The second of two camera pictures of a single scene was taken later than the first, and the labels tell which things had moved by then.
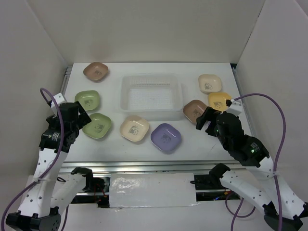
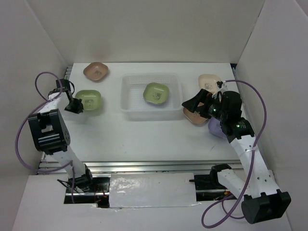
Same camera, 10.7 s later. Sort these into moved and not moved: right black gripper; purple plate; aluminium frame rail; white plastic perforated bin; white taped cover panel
Moved: right black gripper; purple plate
Not moved: aluminium frame rail; white plastic perforated bin; white taped cover panel
